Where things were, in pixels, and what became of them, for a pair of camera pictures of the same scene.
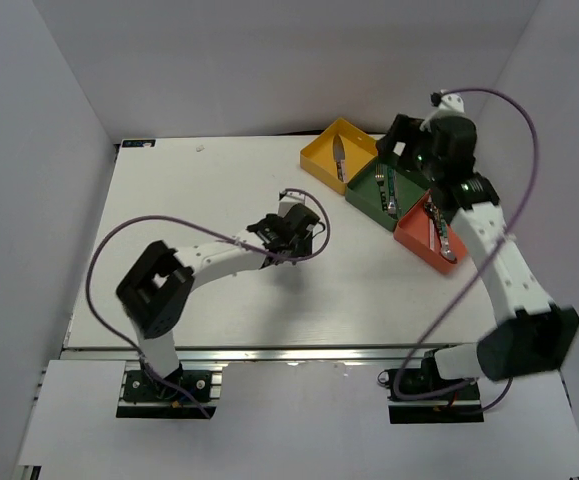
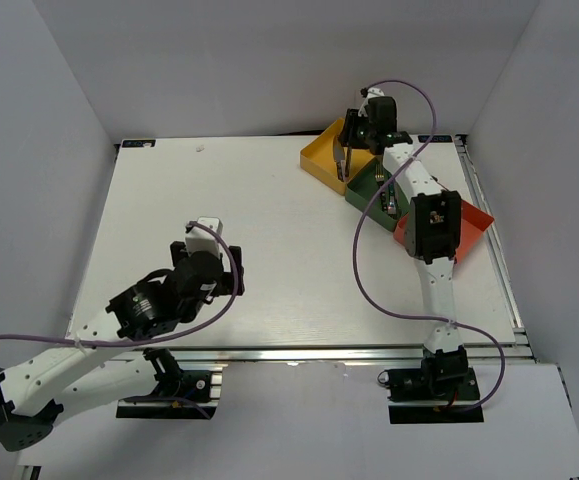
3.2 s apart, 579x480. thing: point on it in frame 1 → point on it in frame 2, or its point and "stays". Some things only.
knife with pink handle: (338, 149) stays
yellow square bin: (318, 157) stays
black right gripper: (405, 132) → (349, 132)
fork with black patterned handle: (380, 176) stays
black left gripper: (304, 247) → (231, 282)
